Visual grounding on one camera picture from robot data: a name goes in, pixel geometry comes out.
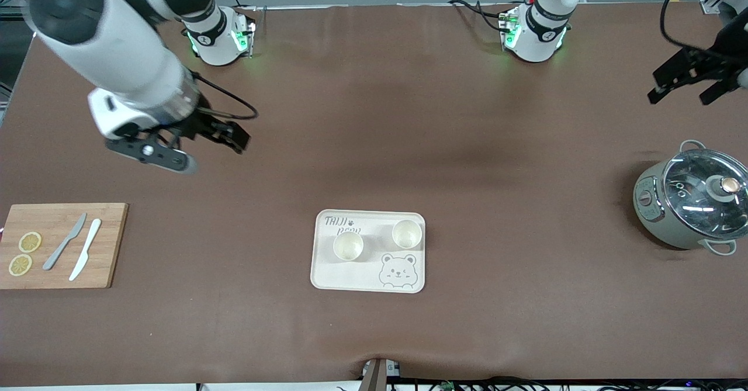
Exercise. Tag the white plastic cup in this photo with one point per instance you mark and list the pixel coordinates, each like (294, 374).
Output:
(348, 246)
(407, 234)

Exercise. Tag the cream bear print tray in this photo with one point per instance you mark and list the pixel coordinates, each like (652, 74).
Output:
(350, 277)

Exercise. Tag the white plastic knife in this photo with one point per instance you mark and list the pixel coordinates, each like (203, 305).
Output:
(86, 251)

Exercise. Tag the lemon slice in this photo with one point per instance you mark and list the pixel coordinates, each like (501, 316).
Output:
(20, 265)
(30, 242)

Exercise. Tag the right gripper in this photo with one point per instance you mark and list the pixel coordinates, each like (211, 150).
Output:
(197, 123)

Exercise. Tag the glass pot lid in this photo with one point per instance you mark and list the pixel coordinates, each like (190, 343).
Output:
(701, 198)

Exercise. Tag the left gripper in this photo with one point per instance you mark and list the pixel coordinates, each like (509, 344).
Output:
(714, 63)

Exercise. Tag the grey-green electric pot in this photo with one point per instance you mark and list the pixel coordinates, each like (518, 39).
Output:
(648, 210)

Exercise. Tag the wooden cutting board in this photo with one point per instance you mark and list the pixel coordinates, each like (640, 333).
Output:
(111, 251)

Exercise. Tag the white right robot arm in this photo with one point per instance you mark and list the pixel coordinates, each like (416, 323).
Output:
(105, 28)

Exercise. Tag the grey plastic knife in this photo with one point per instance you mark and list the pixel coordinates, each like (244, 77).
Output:
(61, 248)

